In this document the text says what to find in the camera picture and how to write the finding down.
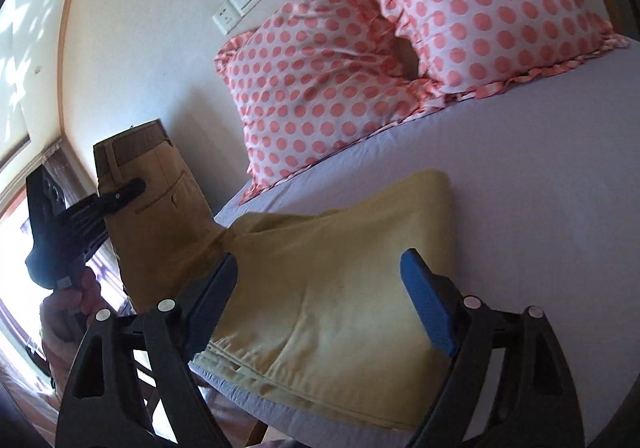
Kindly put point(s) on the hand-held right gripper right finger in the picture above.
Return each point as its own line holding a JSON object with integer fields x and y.
{"x": 430, "y": 300}

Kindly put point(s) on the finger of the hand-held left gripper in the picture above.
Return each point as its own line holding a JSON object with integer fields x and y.
{"x": 117, "y": 195}

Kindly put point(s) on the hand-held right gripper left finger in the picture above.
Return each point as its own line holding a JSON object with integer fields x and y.
{"x": 216, "y": 290}

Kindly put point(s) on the tan pants with brown belt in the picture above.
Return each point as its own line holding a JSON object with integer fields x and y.
{"x": 310, "y": 288}

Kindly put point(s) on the person's left hand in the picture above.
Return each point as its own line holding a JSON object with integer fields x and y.
{"x": 75, "y": 308}

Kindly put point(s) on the window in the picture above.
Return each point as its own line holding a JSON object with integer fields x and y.
{"x": 20, "y": 248}

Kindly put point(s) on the brown curtain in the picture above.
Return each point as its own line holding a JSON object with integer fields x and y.
{"x": 70, "y": 173}

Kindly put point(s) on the bed with lilac sheet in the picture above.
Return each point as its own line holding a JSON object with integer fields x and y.
{"x": 525, "y": 188}

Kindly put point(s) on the pink polka dot pillow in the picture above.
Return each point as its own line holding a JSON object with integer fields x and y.
{"x": 320, "y": 93}
{"x": 485, "y": 8}

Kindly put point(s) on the white wall socket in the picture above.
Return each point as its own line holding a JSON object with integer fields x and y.
{"x": 227, "y": 19}

